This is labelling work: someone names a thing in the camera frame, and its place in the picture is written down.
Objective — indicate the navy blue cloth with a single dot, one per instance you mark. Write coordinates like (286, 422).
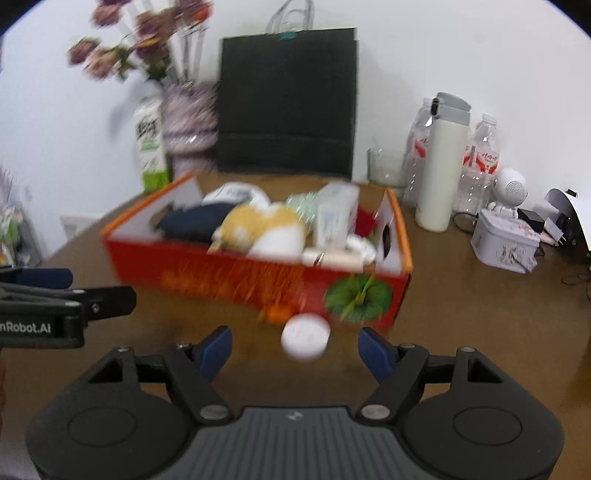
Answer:
(194, 221)

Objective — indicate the small beige box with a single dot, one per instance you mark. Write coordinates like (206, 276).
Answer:
(330, 259)

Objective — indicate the green white milk carton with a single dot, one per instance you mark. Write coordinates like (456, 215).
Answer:
(150, 147)

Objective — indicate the white round jar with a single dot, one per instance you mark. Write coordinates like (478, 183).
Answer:
(304, 337)

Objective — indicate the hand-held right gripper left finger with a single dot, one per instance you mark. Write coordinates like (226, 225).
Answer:
(216, 353)

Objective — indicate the white rectangular packet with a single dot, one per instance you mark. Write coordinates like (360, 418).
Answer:
(337, 212)

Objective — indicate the white patterned tin box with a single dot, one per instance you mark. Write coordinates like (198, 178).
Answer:
(503, 240)

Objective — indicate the white black curved device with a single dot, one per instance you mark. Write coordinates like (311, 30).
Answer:
(570, 217)

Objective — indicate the orange cardboard box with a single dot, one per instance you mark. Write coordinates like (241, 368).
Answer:
(207, 272)

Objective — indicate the red cloth item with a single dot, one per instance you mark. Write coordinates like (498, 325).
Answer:
(367, 221)

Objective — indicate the clear plastic water bottle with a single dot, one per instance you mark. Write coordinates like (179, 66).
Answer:
(480, 166)
(418, 152)

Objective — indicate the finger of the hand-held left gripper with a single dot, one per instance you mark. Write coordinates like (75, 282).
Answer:
(111, 302)
(41, 278)

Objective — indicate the artificial flower bouquet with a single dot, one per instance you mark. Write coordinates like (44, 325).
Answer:
(147, 32)

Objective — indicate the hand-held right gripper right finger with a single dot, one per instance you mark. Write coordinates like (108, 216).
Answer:
(373, 354)

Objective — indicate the wooden desktop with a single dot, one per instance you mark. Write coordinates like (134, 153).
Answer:
(461, 314)

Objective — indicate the white thermos bottle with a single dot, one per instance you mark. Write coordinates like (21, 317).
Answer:
(441, 175)

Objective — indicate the white robot toy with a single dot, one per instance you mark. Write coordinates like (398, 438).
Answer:
(510, 189)

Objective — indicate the pale green crinkled packet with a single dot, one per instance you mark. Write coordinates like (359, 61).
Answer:
(302, 203)

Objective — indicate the purple marbled vase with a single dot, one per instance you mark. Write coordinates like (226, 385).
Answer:
(189, 124)

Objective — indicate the black paper bag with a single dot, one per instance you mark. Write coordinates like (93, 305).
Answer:
(286, 101)

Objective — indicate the black power adapter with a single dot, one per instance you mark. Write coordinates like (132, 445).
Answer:
(531, 219)

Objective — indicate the yellow white plush toy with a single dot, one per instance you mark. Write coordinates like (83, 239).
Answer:
(251, 226)

